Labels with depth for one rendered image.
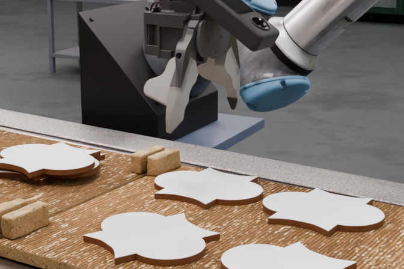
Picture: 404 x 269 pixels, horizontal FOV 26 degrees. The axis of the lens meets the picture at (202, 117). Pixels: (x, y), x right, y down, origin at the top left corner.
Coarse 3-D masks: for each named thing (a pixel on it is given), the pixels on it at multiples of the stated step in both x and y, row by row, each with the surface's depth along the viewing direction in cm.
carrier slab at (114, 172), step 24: (0, 144) 133; (24, 144) 133; (48, 144) 133; (72, 144) 133; (120, 168) 121; (0, 192) 111; (24, 192) 111; (48, 192) 111; (72, 192) 111; (96, 192) 111
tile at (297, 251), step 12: (228, 252) 90; (240, 252) 90; (252, 252) 90; (264, 252) 90; (276, 252) 90; (288, 252) 90; (300, 252) 90; (312, 252) 90; (228, 264) 87; (240, 264) 87; (252, 264) 87; (264, 264) 87; (276, 264) 87; (288, 264) 87; (300, 264) 87; (312, 264) 87; (324, 264) 87; (336, 264) 87; (348, 264) 87
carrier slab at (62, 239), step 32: (128, 192) 111; (64, 224) 100; (96, 224) 100; (224, 224) 100; (256, 224) 100; (384, 224) 100; (32, 256) 92; (64, 256) 91; (96, 256) 91; (352, 256) 91; (384, 256) 91
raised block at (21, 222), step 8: (24, 208) 97; (32, 208) 97; (40, 208) 98; (8, 216) 95; (16, 216) 95; (24, 216) 96; (32, 216) 97; (40, 216) 98; (48, 216) 99; (8, 224) 95; (16, 224) 95; (24, 224) 96; (32, 224) 97; (40, 224) 98; (48, 224) 99; (8, 232) 95; (16, 232) 95; (24, 232) 96
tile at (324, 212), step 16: (288, 192) 108; (320, 192) 108; (272, 208) 103; (288, 208) 103; (304, 208) 103; (320, 208) 103; (336, 208) 103; (352, 208) 103; (368, 208) 103; (272, 224) 100; (288, 224) 100; (304, 224) 99; (320, 224) 98; (336, 224) 98; (352, 224) 98; (368, 224) 98
